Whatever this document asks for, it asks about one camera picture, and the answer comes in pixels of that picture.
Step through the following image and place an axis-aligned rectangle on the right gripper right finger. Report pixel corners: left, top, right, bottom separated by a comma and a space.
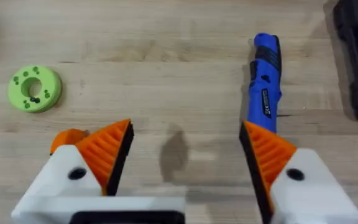
239, 120, 358, 224

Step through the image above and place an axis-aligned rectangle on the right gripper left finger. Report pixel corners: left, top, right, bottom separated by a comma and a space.
25, 119, 135, 198

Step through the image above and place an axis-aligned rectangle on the green disc with holes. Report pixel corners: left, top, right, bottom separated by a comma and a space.
7, 64, 63, 113

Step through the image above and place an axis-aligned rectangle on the blue electric screwdriver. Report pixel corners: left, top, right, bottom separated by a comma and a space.
246, 32, 283, 134

